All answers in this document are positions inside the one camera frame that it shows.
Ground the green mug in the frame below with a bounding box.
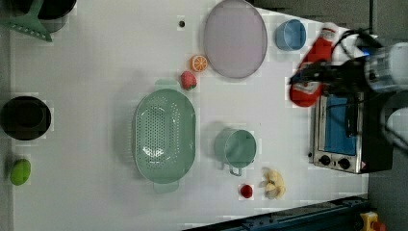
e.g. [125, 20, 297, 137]
[214, 128, 257, 176]

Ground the red ketchup bottle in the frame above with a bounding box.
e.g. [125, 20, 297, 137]
[289, 22, 338, 108]

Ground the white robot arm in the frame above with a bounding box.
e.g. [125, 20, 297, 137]
[289, 42, 407, 107]

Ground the silver toaster oven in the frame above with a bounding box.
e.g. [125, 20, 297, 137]
[310, 92, 394, 174]

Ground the grey round plate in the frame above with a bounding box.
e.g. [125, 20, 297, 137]
[204, 0, 268, 79]

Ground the black cable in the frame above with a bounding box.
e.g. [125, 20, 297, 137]
[331, 28, 383, 62]

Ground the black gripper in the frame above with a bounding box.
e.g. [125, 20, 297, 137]
[289, 57, 370, 96]

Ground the green spatula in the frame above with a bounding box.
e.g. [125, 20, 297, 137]
[1, 0, 52, 42]

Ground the blue cup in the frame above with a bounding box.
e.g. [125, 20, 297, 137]
[275, 19, 306, 51]

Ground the orange slice toy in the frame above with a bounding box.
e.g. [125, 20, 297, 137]
[190, 55, 208, 72]

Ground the green oval strainer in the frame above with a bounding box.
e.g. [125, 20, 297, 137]
[134, 79, 196, 193]

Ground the small red tomato toy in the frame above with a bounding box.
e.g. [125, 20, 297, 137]
[240, 185, 253, 198]

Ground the yellow emergency stop button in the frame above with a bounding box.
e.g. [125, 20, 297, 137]
[360, 212, 387, 231]

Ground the peeled banana toy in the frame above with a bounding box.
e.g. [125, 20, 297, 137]
[259, 167, 286, 199]

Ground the black round base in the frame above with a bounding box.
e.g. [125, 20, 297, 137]
[1, 96, 52, 141]

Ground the strawberry toy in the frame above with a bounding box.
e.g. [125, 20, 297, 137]
[181, 71, 197, 90]

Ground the green lime toy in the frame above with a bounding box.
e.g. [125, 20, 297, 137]
[10, 159, 31, 186]

